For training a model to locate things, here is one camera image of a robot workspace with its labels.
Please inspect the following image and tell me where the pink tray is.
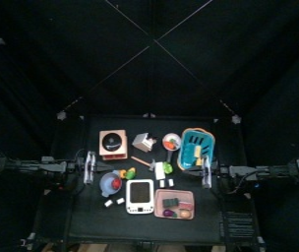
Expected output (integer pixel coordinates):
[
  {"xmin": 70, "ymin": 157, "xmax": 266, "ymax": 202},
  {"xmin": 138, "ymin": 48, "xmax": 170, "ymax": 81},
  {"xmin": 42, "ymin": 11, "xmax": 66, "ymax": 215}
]
[{"xmin": 154, "ymin": 188, "xmax": 197, "ymax": 221}]

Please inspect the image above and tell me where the orange toy food in pan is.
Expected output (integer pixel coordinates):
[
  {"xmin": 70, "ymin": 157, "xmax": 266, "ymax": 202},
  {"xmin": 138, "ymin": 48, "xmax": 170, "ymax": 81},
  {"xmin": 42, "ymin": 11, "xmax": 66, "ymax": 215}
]
[{"xmin": 165, "ymin": 139, "xmax": 180, "ymax": 151}]

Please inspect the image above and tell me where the yellow green toy pepper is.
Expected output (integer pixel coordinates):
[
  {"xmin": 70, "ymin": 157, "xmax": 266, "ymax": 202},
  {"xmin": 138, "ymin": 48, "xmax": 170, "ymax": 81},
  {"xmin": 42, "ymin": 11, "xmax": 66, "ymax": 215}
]
[{"xmin": 118, "ymin": 166, "xmax": 138, "ymax": 180}]

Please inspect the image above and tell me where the red toy tomato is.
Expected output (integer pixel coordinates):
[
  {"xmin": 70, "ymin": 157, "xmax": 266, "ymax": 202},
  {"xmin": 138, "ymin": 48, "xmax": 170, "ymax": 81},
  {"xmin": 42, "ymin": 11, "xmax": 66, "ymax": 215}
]
[{"xmin": 111, "ymin": 178, "xmax": 123, "ymax": 191}]

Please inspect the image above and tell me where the white toy cleaver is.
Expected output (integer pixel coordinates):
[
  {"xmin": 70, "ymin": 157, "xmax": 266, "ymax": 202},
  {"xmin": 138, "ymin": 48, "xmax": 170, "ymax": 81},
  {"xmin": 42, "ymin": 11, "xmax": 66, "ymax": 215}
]
[{"xmin": 154, "ymin": 161, "xmax": 167, "ymax": 181}]

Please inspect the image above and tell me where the grey white toy knife block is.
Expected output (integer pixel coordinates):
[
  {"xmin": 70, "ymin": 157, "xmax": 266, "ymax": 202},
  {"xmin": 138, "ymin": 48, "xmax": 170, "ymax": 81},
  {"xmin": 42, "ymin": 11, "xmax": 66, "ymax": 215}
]
[{"xmin": 131, "ymin": 132, "xmax": 159, "ymax": 154}]

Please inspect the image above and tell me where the green toy vegetable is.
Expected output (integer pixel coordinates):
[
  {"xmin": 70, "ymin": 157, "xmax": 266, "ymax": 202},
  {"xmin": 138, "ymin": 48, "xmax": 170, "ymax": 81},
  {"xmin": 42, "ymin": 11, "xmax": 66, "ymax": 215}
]
[{"xmin": 163, "ymin": 161, "xmax": 175, "ymax": 175}]

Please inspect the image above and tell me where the pink toy stove black burner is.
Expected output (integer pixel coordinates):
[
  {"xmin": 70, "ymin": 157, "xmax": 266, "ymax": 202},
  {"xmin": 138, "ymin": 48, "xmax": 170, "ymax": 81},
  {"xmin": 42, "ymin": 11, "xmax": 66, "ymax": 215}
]
[{"xmin": 99, "ymin": 129, "xmax": 130, "ymax": 161}]

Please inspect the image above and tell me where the teal basket orange rim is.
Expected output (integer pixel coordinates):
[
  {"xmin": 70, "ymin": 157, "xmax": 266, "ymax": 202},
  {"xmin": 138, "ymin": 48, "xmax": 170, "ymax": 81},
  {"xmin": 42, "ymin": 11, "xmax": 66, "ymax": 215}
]
[{"xmin": 177, "ymin": 127, "xmax": 217, "ymax": 171}]

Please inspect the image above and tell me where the purple toy eggplant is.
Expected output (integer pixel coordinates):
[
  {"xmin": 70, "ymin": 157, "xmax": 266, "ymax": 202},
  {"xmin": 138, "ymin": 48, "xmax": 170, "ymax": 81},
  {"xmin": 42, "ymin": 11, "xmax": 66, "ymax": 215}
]
[{"xmin": 163, "ymin": 209, "xmax": 180, "ymax": 219}]

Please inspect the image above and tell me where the dark seaweed sushi piece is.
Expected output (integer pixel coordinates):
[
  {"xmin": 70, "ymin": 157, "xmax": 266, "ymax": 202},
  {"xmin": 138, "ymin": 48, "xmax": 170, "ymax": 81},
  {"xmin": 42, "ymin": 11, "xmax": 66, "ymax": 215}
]
[{"xmin": 162, "ymin": 197, "xmax": 181, "ymax": 209}]

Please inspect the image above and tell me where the blue grey toy pot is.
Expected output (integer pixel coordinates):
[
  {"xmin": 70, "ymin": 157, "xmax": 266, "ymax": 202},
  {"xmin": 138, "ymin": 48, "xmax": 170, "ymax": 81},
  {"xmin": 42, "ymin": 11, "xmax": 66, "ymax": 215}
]
[{"xmin": 99, "ymin": 171, "xmax": 123, "ymax": 198}]

